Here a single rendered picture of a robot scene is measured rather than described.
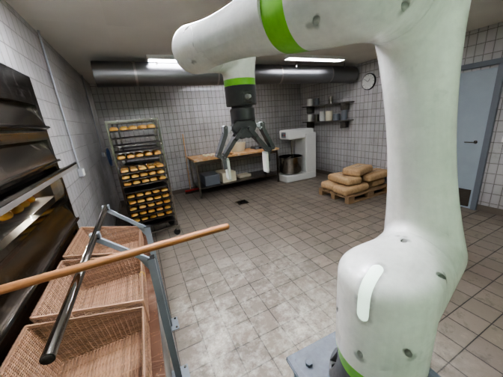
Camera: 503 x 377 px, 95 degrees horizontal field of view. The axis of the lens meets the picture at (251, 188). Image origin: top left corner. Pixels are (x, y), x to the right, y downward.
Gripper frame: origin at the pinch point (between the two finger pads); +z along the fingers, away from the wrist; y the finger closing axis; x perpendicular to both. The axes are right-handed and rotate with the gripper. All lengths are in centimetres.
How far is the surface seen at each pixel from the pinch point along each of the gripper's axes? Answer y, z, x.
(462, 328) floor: 160, 151, -10
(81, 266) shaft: -58, 28, 22
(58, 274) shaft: -64, 28, 22
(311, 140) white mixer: 365, 61, 416
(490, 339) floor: 166, 151, -24
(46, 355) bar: -59, 30, -11
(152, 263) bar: -38, 57, 59
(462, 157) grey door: 420, 77, 118
